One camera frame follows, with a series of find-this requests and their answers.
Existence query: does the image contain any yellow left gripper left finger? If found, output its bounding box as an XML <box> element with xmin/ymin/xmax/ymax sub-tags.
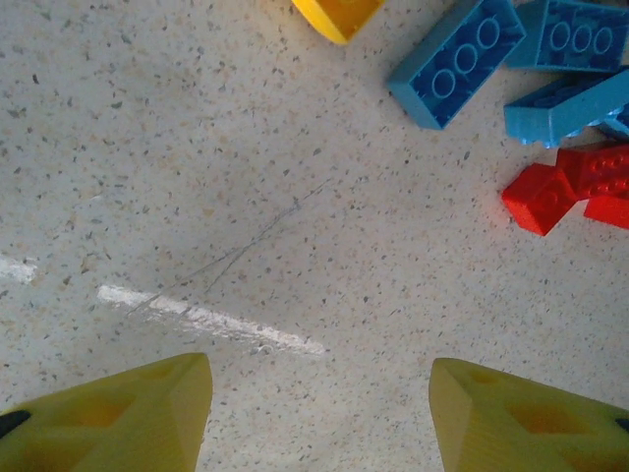
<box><xmin>0</xmin><ymin>352</ymin><xmax>214</xmax><ymax>472</ymax></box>

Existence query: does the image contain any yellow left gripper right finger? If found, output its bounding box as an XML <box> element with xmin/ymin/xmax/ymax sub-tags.
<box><xmin>429</xmin><ymin>357</ymin><xmax>629</xmax><ymax>472</ymax></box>

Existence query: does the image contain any red lego brick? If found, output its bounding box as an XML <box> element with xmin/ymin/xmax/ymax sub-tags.
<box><xmin>554</xmin><ymin>145</ymin><xmax>629</xmax><ymax>201</ymax></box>
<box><xmin>583</xmin><ymin>195</ymin><xmax>629</xmax><ymax>231</ymax></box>
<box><xmin>500</xmin><ymin>161</ymin><xmax>579</xmax><ymax>237</ymax></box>

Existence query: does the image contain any blue lego brick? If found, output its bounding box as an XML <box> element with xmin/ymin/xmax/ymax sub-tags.
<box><xmin>503</xmin><ymin>68</ymin><xmax>629</xmax><ymax>148</ymax></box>
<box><xmin>505</xmin><ymin>0</ymin><xmax>629</xmax><ymax>74</ymax></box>
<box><xmin>386</xmin><ymin>0</ymin><xmax>527</xmax><ymax>132</ymax></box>

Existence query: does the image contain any yellow lego brick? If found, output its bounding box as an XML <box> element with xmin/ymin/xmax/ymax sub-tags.
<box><xmin>290</xmin><ymin>0</ymin><xmax>387</xmax><ymax>46</ymax></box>

